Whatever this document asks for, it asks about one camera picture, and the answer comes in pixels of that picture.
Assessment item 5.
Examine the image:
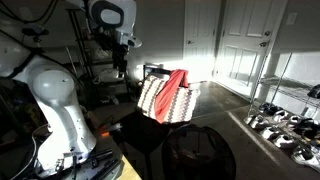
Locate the white sneaker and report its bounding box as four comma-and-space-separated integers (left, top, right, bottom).
244, 115, 268, 129
273, 134, 296, 149
291, 146, 320, 169
260, 126, 280, 139

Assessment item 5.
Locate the white panel door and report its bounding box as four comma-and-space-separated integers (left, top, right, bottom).
215, 0, 288, 98

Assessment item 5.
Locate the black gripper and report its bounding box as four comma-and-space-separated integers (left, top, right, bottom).
112, 43, 128, 73

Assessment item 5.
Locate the white light switch plate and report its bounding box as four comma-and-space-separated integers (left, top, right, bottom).
286, 13, 298, 25

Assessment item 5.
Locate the black mesh laundry basket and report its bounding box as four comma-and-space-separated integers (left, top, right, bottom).
161, 124, 236, 180

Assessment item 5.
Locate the striped zigzag pillow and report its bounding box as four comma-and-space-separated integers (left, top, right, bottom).
137, 76, 201, 124

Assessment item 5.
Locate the black storage shelf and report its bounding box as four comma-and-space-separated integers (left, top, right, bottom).
67, 9, 131, 102

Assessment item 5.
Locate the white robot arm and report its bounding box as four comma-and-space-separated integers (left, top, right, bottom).
0, 0, 142, 178

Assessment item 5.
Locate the black shoe on floor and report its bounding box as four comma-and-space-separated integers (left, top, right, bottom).
258, 102, 279, 116

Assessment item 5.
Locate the black chair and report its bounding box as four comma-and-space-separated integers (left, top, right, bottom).
109, 63, 191, 180

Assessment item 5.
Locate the red shirt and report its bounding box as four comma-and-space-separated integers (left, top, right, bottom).
154, 69, 190, 124

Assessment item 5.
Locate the white closet door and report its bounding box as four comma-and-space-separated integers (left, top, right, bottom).
183, 0, 221, 82

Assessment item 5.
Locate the metal wire shelf rack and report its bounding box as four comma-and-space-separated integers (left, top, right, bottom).
250, 51, 320, 111

